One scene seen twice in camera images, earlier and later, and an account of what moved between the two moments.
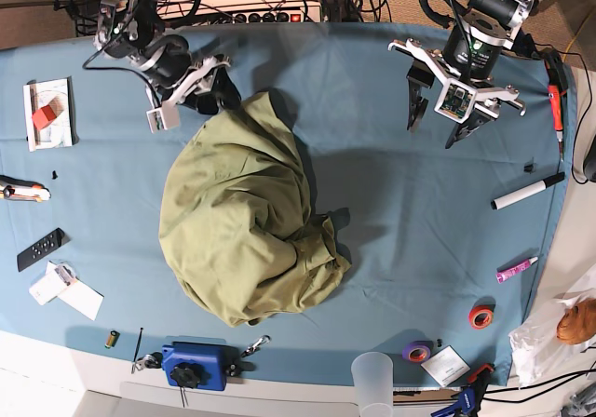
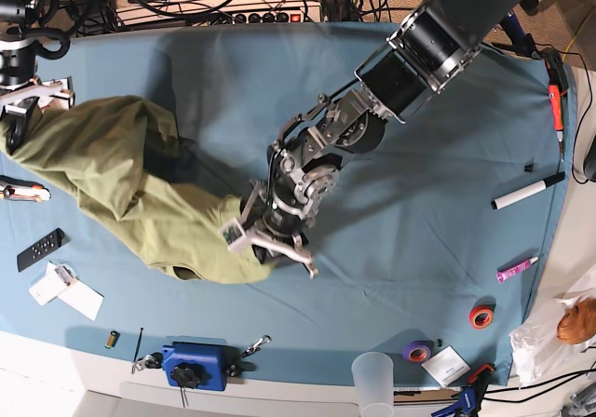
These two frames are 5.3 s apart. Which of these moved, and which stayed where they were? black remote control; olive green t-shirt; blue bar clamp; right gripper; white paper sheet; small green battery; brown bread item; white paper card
Moved: right gripper; olive green t-shirt
Stayed: blue bar clamp; white paper card; white paper sheet; brown bread item; black remote control; small green battery
